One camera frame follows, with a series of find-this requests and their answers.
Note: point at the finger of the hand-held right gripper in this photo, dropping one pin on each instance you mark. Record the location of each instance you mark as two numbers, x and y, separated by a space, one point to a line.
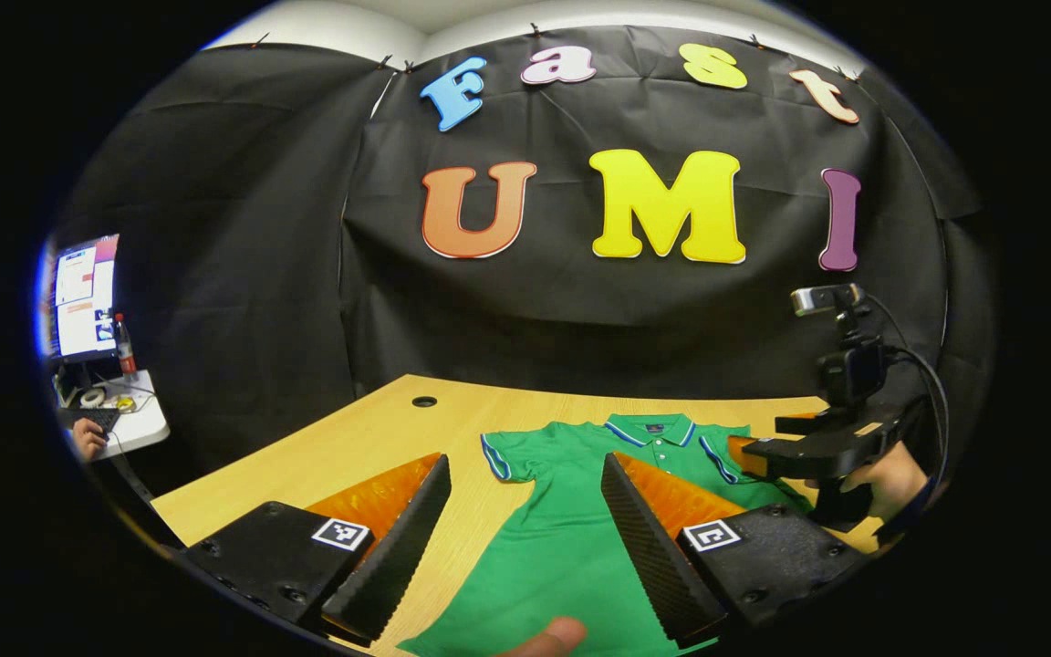
799 453
808 424

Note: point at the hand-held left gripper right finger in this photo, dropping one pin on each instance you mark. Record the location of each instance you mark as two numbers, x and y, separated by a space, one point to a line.
644 547

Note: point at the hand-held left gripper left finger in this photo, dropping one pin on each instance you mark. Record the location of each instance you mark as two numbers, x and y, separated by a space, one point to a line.
402 557

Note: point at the green T-shirt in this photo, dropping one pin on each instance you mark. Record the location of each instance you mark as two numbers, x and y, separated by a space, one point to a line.
562 538

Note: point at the black backdrop cloth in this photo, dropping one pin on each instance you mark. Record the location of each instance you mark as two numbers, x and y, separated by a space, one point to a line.
580 319

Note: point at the white side table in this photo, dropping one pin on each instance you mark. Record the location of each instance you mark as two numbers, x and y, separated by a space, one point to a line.
140 426

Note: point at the small yellow object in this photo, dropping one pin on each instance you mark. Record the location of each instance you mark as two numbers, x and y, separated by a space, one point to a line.
125 403

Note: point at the black keyboard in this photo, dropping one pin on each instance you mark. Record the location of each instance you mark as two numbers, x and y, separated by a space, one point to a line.
92 418

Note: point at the red bottle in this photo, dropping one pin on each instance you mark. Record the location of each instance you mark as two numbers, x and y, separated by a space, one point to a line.
126 351

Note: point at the white tape roll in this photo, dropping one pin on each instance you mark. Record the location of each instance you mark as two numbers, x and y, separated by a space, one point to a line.
93 398

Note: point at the computer monitor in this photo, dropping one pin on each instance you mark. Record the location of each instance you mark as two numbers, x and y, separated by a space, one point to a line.
83 292

